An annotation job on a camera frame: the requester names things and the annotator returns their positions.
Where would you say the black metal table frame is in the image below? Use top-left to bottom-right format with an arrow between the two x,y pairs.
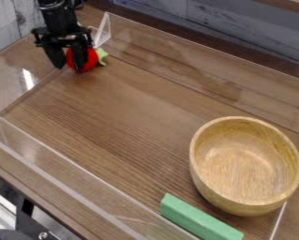
15,197 -> 60,240

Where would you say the clear acrylic corner bracket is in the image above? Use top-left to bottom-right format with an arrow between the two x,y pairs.
89,12 -> 111,49

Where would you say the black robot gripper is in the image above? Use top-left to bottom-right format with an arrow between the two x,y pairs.
31,0 -> 92,71

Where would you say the wooden bowl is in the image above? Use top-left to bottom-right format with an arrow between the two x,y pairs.
190,116 -> 299,217

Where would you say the green rectangular block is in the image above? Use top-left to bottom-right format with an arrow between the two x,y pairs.
160,193 -> 244,240

